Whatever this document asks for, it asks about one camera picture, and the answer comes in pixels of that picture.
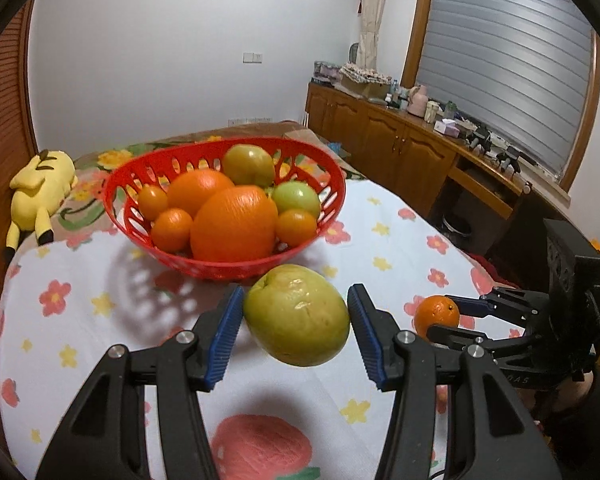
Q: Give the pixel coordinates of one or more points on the wooden louvered wardrobe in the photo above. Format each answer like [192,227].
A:
[5,135]

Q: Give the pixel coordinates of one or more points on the black tripod gadget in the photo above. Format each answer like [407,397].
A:
[481,137]
[510,156]

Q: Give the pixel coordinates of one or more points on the large green guava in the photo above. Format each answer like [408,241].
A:
[297,315]

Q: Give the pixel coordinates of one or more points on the wooden window frame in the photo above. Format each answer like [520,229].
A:
[415,25]

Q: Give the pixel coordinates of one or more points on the white wall outlet strip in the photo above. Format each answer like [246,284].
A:
[250,121]

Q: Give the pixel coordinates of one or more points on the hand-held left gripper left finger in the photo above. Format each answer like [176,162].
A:
[225,340]

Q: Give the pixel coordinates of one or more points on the grey window blinds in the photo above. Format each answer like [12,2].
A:
[505,60]

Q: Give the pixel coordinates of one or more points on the dark box stack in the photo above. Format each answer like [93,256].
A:
[326,71]

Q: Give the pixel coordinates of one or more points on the white wall switch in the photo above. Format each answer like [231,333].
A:
[252,57]

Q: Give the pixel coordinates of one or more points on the cardboard box with patterned cloth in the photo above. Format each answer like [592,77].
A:
[362,80]

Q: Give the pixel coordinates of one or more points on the white floral blanket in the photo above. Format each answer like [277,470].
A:
[80,320]

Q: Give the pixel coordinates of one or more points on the dark trash bin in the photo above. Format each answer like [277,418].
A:
[457,225]

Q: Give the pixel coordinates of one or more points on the wooden cabinet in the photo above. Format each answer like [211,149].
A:
[415,150]

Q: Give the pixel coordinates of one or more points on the red perforated plastic basket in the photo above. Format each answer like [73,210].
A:
[220,267]

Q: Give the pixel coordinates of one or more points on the person's right hand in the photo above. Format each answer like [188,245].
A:
[586,385]

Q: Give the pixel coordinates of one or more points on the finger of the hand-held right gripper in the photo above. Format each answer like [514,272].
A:
[455,336]
[500,305]

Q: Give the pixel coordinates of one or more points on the small tangerine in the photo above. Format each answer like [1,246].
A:
[152,201]
[296,227]

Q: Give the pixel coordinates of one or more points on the small green guava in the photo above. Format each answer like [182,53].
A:
[296,199]

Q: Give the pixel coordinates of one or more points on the person's right forearm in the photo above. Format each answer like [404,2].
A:
[590,435]

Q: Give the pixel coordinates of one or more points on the large orange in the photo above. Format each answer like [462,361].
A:
[232,225]

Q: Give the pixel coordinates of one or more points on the pink kettle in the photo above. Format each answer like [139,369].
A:
[416,101]

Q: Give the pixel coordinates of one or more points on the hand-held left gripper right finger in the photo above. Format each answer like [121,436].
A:
[365,335]

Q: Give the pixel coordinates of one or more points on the small desk fan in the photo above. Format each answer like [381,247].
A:
[354,52]

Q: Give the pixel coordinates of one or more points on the dark-spotted tangerine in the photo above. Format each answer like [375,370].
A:
[435,317]

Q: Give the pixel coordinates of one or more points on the yellow plush toy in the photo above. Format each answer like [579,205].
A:
[37,185]

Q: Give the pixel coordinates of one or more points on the beige curtain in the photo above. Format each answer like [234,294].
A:
[375,10]

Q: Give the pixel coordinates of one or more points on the white jar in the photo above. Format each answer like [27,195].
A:
[432,111]

